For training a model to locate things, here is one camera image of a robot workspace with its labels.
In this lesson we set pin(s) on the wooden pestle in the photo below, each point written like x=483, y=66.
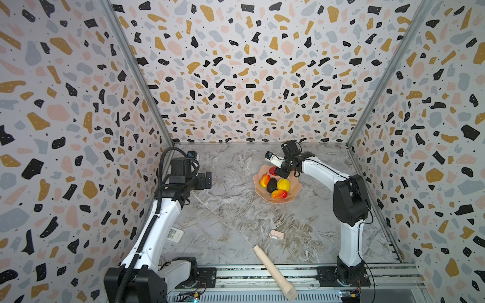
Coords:
x=288, y=289

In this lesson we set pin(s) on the pink scalloped fruit bowl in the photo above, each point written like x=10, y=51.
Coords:
x=295, y=187

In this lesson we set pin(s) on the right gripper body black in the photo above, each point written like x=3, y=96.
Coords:
x=286, y=165

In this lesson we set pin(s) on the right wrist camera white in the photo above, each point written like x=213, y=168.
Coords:
x=274, y=159

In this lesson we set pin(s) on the yellow fake apple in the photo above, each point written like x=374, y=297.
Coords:
x=283, y=184

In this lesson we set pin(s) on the red yellow fake mango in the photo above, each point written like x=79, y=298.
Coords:
x=279, y=194
x=264, y=181

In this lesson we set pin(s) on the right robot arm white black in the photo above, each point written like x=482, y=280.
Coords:
x=351, y=204

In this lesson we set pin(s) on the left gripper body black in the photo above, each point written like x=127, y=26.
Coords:
x=196, y=182

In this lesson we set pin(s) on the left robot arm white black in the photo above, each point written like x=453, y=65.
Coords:
x=140, y=277

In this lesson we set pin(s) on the dark fake avocado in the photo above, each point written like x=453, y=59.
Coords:
x=272, y=185

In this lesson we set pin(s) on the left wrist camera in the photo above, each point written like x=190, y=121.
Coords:
x=192, y=154

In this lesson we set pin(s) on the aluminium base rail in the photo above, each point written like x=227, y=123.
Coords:
x=384, y=282

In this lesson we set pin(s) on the red fake strawberry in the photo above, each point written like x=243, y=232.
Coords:
x=272, y=171

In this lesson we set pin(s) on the small pink clip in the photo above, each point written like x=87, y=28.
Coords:
x=274, y=234

